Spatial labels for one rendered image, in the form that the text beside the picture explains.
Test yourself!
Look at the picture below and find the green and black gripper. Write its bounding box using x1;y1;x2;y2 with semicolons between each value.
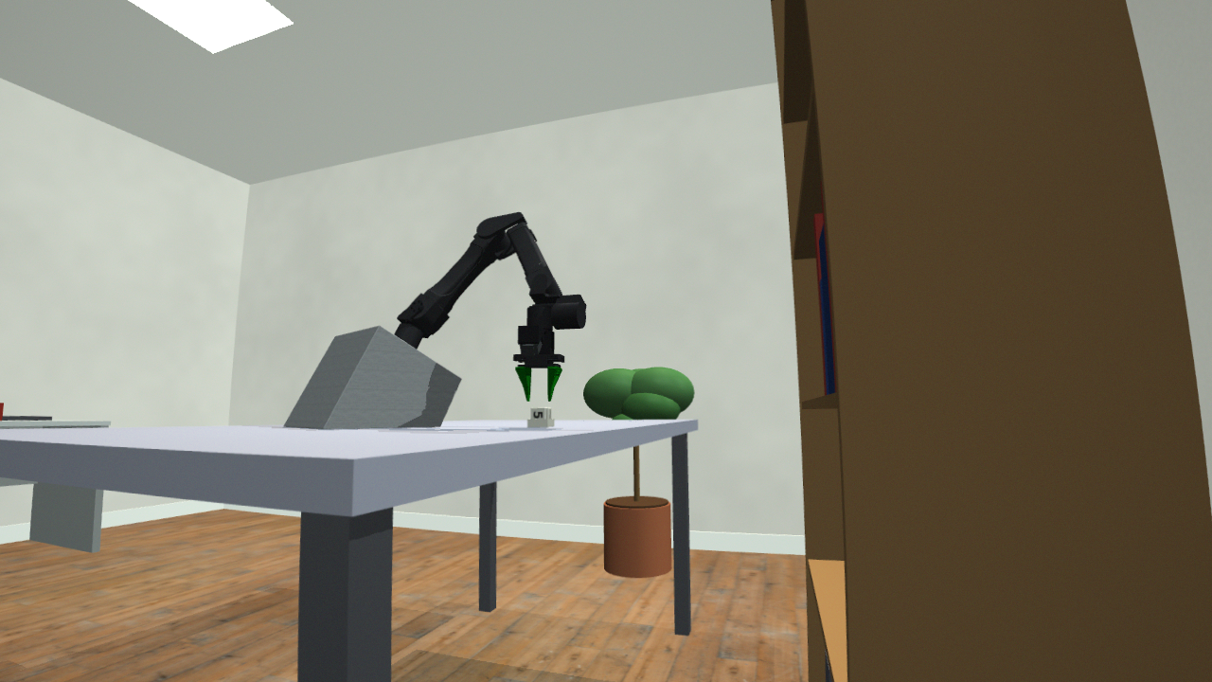
513;354;564;402

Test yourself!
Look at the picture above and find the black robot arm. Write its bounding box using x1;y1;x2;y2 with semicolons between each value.
394;212;585;356

